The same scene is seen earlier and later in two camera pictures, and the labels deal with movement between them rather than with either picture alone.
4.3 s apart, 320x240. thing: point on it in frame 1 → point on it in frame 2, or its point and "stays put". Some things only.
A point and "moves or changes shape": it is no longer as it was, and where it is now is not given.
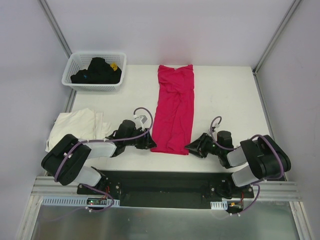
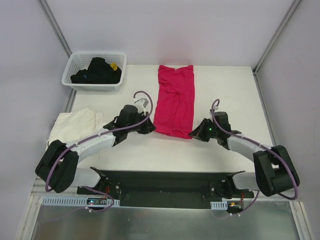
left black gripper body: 142,141 → 145,124
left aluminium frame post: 55,27 stays put
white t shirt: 83,124 stays put
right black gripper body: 201,144 → 200,132
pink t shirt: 174,129 moves or changes shape
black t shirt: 99,72 stays put
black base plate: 167,189 stays put
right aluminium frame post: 291,10 stays put
